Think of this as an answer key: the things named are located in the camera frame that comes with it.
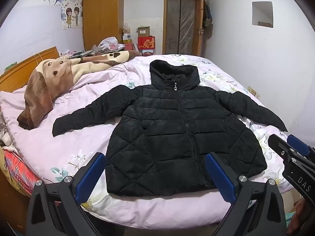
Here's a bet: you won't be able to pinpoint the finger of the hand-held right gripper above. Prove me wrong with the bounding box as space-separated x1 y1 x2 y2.
287 134 315 158
268 134 298 158

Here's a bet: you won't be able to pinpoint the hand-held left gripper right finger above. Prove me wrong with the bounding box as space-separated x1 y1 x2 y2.
205 152 287 236

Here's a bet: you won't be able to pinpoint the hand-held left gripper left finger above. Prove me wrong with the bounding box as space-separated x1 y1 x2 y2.
27 152 107 236

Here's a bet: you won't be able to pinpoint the black hooded puffer jacket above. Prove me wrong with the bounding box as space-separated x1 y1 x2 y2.
52 59 288 197

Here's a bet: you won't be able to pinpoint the person's right hand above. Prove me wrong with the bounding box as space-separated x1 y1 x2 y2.
288 198 315 236

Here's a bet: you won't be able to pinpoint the red plaid cloth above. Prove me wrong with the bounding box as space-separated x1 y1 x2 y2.
2 149 41 195

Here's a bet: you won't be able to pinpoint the bed with pink floral duvet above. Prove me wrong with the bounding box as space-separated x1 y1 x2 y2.
0 53 293 229

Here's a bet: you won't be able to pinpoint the brown dog print blanket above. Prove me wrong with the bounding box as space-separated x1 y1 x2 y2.
17 50 142 130

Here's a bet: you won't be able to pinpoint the cluttered bedside table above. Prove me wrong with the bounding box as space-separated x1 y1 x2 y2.
59 49 99 60

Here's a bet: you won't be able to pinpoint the wooden bed headboard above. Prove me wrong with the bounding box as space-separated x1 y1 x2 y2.
0 46 59 92

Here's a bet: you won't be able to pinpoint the white plastic bag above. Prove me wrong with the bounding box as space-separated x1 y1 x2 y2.
98 37 119 51

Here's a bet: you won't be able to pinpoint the red gift box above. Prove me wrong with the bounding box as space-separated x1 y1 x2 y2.
137 36 156 51

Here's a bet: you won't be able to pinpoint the wooden door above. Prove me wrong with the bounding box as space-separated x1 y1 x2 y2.
197 0 205 57

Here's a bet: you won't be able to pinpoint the hanging bags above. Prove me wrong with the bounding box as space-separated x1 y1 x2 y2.
202 0 213 28

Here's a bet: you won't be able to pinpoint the cardboard box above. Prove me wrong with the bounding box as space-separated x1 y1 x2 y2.
135 26 150 38

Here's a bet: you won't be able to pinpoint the wooden wardrobe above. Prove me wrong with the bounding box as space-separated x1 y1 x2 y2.
82 0 125 52

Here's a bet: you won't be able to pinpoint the wall socket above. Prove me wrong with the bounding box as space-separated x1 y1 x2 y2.
247 86 260 99

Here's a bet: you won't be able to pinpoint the square wall niche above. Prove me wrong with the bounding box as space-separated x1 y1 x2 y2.
251 1 274 29

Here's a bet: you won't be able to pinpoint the cartoon couple wall sticker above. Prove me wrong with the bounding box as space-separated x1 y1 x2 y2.
43 0 83 31

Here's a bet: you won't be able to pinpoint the wooden door frame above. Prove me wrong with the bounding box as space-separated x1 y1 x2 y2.
164 0 205 57

